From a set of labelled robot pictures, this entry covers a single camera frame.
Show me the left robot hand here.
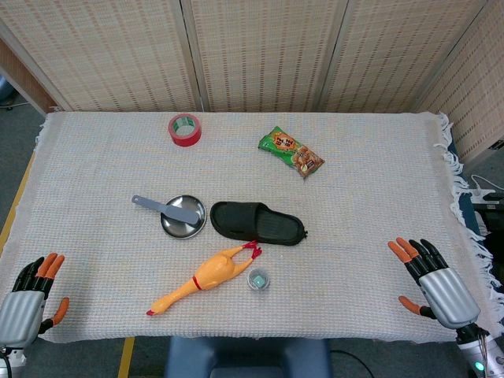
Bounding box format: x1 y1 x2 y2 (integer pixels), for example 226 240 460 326
0 253 70 349

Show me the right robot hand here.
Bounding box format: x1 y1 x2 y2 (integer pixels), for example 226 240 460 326
387 237 482 329

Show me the black slipper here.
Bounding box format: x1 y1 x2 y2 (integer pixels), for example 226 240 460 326
209 201 309 246

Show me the white power strip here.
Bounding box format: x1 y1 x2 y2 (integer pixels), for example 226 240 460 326
469 175 504 205

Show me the small clear plastic cup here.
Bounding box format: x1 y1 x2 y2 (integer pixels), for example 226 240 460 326
246 268 271 293

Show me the round steel plate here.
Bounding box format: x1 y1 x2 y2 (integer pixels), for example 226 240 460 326
159 195 207 239

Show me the yellow rubber chicken toy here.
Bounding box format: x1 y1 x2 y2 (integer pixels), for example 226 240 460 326
146 240 263 317

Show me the green snack bag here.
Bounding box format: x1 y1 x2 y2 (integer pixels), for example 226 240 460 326
258 125 325 179

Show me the white woven tablecloth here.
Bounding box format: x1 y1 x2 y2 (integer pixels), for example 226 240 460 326
0 111 504 345

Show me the red tape roll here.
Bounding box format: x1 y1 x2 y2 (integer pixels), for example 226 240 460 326
168 113 203 148

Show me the bamboo folding screen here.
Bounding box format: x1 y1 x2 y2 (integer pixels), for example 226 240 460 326
0 0 504 162

